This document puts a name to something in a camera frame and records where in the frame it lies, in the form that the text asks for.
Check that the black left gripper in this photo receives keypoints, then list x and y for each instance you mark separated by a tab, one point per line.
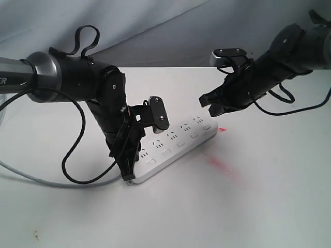
123	138

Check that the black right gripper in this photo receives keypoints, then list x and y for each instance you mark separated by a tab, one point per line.
235	94

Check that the white five-outlet power strip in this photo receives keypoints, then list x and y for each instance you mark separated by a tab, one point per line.
159	152

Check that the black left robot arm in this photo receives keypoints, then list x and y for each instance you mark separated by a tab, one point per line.
56	77

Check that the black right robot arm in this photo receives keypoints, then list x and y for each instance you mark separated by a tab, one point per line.
293	52

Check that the grey backdrop cloth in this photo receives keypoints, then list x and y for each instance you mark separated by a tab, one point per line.
151	33

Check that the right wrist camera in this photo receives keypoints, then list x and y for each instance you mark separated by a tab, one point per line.
228	61

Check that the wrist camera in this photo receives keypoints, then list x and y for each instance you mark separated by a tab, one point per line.
151	113
228	61

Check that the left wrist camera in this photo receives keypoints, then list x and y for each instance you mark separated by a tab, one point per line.
151	113

